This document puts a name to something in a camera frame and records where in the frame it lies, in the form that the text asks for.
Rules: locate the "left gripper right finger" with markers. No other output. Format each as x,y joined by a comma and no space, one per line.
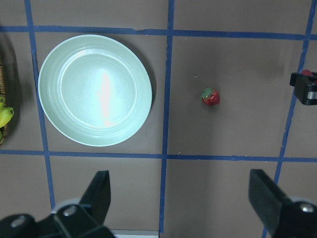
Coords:
282,216

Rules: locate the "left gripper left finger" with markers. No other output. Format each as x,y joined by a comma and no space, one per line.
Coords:
82,220

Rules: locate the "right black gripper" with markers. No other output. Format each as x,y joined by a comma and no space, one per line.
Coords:
305,88

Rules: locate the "red strawberry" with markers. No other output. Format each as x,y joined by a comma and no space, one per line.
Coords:
210,96
307,72

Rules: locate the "pale green plate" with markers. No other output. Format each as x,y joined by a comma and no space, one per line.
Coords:
94,90

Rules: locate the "yellow banana bunch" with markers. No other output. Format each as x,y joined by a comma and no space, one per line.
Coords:
6,113

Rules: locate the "woven wicker basket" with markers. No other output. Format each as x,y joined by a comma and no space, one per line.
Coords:
3,92

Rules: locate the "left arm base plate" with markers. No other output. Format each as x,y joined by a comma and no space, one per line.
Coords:
135,234

